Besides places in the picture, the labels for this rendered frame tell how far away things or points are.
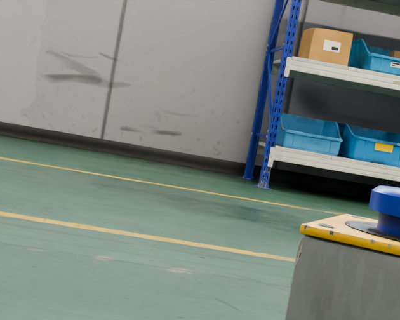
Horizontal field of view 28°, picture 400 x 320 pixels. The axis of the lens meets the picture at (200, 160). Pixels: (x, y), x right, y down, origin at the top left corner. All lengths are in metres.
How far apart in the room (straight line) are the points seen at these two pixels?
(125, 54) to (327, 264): 5.11
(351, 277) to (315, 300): 0.01
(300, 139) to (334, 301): 4.52
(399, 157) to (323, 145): 0.46
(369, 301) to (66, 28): 5.15
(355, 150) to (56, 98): 1.97
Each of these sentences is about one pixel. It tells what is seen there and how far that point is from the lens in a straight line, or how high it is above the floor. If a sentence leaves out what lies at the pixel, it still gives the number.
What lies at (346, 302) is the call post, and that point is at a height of 0.29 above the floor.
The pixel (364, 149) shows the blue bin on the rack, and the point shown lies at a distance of 4.85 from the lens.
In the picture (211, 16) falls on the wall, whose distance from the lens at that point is 5.41.
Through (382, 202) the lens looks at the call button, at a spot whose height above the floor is 0.32.
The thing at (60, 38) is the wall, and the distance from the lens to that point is 5.37.
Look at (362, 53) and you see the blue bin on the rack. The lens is 5.08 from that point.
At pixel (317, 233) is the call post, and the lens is 0.26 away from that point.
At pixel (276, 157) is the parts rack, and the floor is 0.19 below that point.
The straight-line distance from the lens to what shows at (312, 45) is 4.81.
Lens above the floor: 0.34
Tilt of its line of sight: 3 degrees down
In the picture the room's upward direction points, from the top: 10 degrees clockwise
